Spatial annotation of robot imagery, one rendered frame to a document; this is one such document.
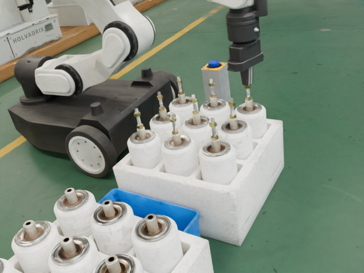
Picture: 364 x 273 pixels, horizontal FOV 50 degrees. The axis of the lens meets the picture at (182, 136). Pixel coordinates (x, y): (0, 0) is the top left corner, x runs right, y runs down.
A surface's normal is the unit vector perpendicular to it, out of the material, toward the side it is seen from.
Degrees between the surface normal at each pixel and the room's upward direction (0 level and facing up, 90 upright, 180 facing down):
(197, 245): 0
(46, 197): 0
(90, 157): 90
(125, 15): 45
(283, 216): 0
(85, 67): 90
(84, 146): 90
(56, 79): 90
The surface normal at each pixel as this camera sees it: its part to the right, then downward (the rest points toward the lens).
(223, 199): -0.49, 0.50
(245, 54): 0.66, 0.28
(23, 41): 0.88, 0.11
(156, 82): 0.52, -0.53
